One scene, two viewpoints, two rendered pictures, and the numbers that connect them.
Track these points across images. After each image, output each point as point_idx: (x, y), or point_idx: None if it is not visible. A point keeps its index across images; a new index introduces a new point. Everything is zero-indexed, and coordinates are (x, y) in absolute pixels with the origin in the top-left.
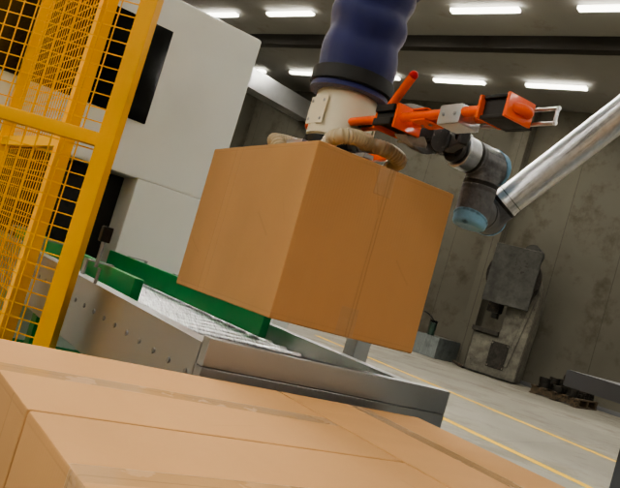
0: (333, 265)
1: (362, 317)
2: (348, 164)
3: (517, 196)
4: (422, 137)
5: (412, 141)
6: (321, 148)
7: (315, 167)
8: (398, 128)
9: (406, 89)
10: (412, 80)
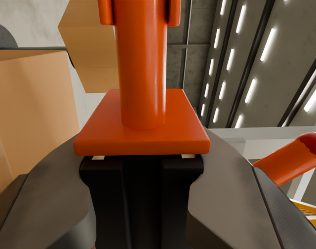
0: None
1: None
2: (16, 54)
3: None
4: (80, 204)
5: (56, 157)
6: (53, 50)
7: (23, 50)
8: (105, 95)
9: (259, 165)
10: (292, 145)
